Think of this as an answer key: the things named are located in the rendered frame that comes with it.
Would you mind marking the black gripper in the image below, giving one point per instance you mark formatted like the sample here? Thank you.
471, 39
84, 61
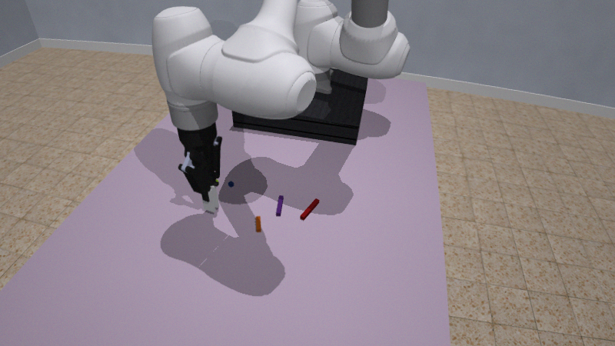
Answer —
197, 174

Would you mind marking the dark red rod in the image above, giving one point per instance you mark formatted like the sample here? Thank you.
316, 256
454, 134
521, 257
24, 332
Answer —
309, 209

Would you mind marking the purple rod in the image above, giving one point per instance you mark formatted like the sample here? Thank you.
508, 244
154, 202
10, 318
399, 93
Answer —
280, 203

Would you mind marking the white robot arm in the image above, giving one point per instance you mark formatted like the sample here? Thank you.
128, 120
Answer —
261, 69

